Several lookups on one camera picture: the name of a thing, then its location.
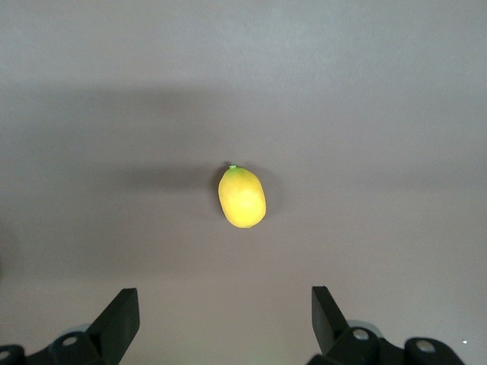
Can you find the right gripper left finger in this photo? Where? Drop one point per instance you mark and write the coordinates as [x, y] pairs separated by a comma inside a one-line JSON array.
[[110, 331]]

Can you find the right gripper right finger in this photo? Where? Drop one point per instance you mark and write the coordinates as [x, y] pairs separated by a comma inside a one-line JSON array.
[[338, 338]]

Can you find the yellow lemon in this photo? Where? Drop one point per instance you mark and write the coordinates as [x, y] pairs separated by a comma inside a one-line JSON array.
[[241, 201]]

